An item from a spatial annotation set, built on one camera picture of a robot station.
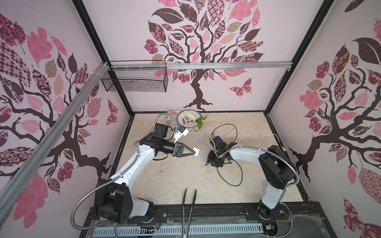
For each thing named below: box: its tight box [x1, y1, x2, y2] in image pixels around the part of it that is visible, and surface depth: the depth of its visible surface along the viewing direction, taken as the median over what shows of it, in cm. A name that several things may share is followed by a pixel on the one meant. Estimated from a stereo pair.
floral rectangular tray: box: [164, 109, 202, 133], surface depth 116 cm
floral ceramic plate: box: [177, 109, 201, 128], surface depth 116 cm
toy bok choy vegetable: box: [183, 110, 208, 130], surface depth 116 cm
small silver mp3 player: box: [192, 147, 200, 158], surface depth 69 cm
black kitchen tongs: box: [181, 187, 197, 238], surface depth 72 cm
